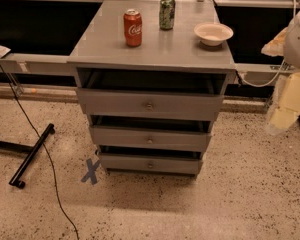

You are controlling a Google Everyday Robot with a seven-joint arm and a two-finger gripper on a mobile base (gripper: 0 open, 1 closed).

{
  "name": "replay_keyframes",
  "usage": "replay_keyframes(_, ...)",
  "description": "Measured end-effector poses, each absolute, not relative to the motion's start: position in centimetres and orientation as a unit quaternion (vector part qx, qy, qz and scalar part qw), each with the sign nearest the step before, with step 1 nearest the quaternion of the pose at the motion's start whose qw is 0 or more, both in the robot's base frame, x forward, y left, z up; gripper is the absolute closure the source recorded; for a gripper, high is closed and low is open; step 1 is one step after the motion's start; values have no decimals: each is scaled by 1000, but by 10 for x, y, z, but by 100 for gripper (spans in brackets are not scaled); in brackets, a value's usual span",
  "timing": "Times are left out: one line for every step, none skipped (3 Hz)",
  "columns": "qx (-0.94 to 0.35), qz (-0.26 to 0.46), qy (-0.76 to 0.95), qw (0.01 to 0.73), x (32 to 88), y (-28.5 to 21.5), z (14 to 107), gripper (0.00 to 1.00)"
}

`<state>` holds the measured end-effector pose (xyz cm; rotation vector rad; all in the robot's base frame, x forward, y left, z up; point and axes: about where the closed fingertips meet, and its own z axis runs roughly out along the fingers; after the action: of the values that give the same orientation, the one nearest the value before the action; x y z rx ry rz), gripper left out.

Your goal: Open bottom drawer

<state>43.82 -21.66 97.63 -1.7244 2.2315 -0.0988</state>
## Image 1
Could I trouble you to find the red cola can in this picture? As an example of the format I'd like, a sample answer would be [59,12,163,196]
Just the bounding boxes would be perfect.
[123,9,142,47]

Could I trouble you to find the white cable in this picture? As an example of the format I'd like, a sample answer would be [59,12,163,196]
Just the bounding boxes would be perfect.
[237,0,298,88]

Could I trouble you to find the grey drawer cabinet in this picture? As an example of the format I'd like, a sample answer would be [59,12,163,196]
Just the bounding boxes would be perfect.
[67,0,237,176]

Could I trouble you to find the grey top drawer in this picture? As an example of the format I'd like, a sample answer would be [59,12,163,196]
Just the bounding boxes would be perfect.
[77,70,225,121]

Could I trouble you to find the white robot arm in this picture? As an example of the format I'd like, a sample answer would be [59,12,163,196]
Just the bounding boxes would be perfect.
[261,11,300,135]

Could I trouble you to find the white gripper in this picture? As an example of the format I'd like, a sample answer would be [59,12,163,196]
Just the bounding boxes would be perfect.
[261,28,300,135]

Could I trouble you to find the grey bottom drawer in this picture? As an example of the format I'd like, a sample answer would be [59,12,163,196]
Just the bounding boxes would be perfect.
[96,146,203,175]

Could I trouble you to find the white bowl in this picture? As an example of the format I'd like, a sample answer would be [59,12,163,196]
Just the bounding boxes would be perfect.
[194,23,233,46]

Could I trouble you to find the green soda can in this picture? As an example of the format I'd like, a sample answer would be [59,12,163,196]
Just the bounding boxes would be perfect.
[159,0,175,30]

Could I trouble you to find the grey drawer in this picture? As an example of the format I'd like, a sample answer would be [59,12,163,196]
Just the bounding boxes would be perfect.
[96,146,203,175]
[77,70,225,121]
[89,116,211,152]

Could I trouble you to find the grey middle drawer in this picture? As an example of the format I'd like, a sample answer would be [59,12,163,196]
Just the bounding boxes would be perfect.
[89,116,211,152]

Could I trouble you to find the black floor cable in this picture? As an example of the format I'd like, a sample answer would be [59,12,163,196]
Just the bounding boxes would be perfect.
[0,47,80,240]

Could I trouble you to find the blue tape cross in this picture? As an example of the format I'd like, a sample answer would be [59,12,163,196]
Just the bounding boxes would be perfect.
[81,159,100,185]

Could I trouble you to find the grey metal rail frame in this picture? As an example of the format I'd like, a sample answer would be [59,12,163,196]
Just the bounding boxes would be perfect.
[0,0,300,86]

